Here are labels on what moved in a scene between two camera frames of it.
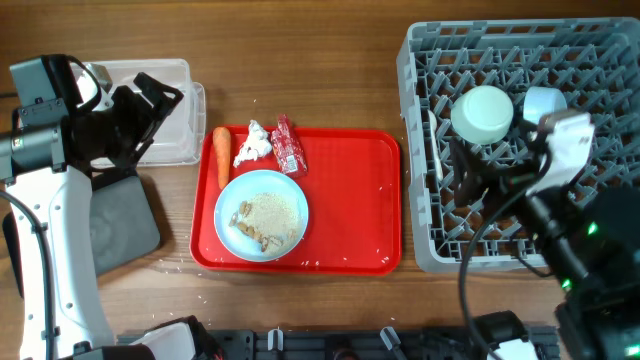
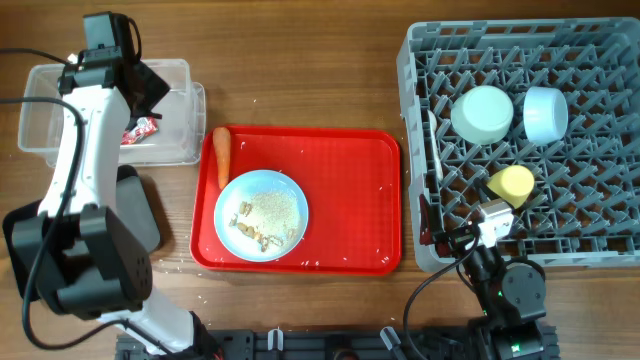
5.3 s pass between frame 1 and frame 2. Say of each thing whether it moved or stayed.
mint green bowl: stayed
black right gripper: moved
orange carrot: stayed
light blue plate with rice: stayed
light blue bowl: stayed
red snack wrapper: moved
